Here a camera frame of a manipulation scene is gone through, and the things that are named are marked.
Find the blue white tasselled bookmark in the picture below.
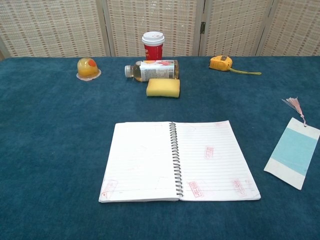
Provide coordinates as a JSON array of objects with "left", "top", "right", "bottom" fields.
[{"left": 263, "top": 96, "right": 320, "bottom": 191}]

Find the yellow sponge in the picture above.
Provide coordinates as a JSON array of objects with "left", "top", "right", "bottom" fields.
[{"left": 145, "top": 78, "right": 181, "bottom": 99}]

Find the yellow tape measure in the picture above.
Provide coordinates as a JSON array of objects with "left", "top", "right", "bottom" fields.
[{"left": 208, "top": 55, "right": 263, "bottom": 76}]

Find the open spiral lined notebook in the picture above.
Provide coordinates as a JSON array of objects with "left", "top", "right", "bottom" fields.
[{"left": 98, "top": 120, "right": 262, "bottom": 204}]

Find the lying tea bottle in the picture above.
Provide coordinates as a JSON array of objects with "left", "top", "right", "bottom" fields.
[{"left": 124, "top": 59, "right": 180, "bottom": 82}]

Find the yellow fruit jelly cup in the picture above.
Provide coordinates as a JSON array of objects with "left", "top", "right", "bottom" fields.
[{"left": 75, "top": 56, "right": 102, "bottom": 81}]

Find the blue table cloth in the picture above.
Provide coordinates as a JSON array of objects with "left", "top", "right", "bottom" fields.
[{"left": 0, "top": 55, "right": 320, "bottom": 240}]

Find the woven folding screen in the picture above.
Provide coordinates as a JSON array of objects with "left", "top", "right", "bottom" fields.
[{"left": 0, "top": 0, "right": 320, "bottom": 61}]

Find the red paper cup white lid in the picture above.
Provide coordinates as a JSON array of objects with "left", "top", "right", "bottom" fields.
[{"left": 141, "top": 31, "right": 166, "bottom": 61}]

